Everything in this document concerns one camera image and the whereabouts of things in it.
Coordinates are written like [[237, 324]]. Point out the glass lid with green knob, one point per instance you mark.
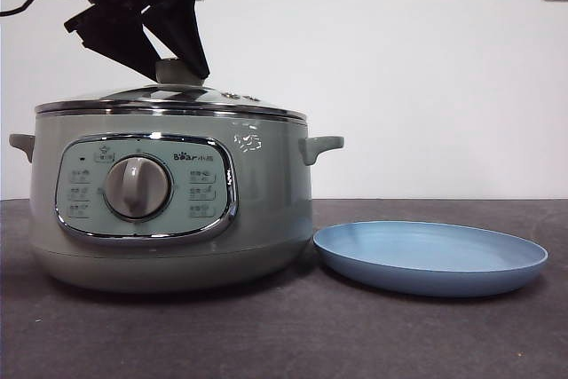
[[177, 97]]

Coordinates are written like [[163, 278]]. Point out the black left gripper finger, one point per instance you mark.
[[111, 37], [182, 28]]

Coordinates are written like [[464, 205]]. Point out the blue plate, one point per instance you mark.
[[426, 263]]

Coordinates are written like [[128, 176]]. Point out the pale green electric steamer pot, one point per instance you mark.
[[266, 201]]

